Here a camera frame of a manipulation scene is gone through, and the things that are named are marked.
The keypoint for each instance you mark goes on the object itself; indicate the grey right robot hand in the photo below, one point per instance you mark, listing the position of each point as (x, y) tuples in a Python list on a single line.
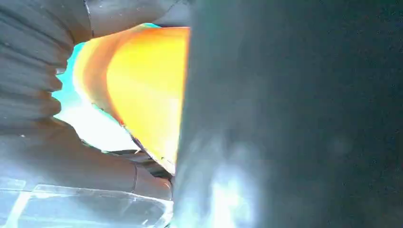
[(78, 176)]

